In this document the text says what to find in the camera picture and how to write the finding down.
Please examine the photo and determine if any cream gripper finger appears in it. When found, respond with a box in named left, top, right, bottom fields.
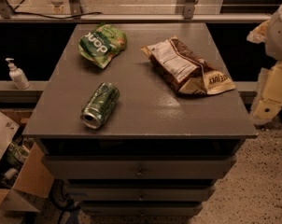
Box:
left=250, top=61, right=282, bottom=125

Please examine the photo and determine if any green rice chip bag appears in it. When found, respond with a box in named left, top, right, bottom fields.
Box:
left=78, top=24, right=128, bottom=69

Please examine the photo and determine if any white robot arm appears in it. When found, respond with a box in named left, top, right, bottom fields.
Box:
left=247, top=5, right=282, bottom=125

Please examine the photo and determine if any brown white snack bag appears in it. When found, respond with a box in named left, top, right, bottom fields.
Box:
left=141, top=36, right=235, bottom=96

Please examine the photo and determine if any grey drawer cabinet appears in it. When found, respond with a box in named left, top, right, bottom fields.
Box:
left=24, top=23, right=257, bottom=217

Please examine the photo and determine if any green soda can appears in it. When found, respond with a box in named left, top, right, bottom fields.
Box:
left=80, top=82, right=120, bottom=129

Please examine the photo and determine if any white pump bottle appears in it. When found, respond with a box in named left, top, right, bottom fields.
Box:
left=6, top=58, right=30, bottom=90

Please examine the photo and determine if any open cardboard box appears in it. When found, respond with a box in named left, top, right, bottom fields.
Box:
left=0, top=110, right=54, bottom=212

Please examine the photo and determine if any black cable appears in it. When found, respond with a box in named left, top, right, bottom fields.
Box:
left=0, top=10, right=103, bottom=20

